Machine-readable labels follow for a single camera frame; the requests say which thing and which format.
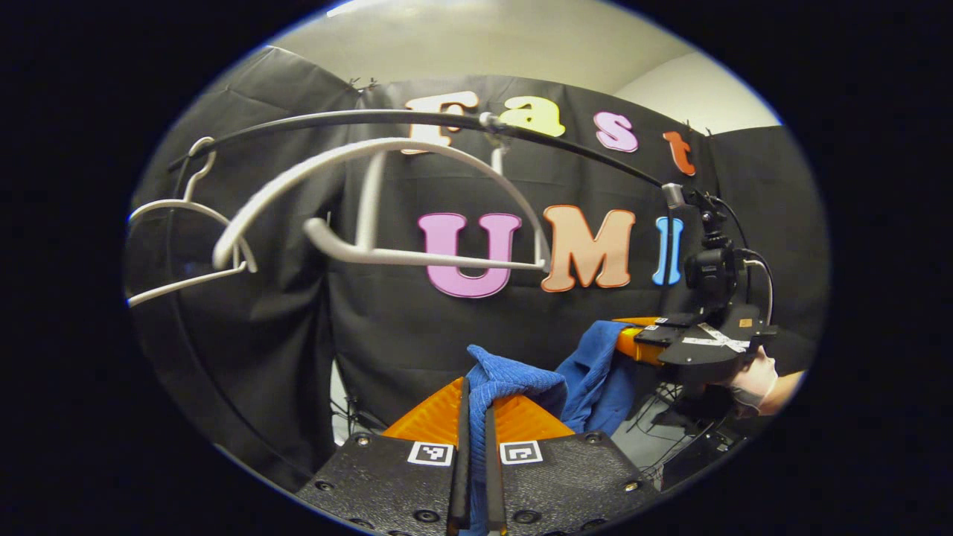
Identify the black tripod stand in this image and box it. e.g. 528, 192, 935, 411
328, 395, 392, 447
625, 380, 749, 488

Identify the black backdrop cloth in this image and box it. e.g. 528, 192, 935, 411
127, 46, 831, 492

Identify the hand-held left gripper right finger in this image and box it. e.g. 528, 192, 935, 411
485, 395, 663, 536

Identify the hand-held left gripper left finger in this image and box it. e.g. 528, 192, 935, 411
296, 376, 471, 536

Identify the black clothes rack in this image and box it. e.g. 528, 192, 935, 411
165, 108, 682, 455

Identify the blue corduroy shirt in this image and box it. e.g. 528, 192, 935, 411
465, 320, 641, 536

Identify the white taped clothes hanger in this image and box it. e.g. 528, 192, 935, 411
212, 130, 553, 272

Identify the white empty clothes hanger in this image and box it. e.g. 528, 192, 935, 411
127, 136, 258, 308

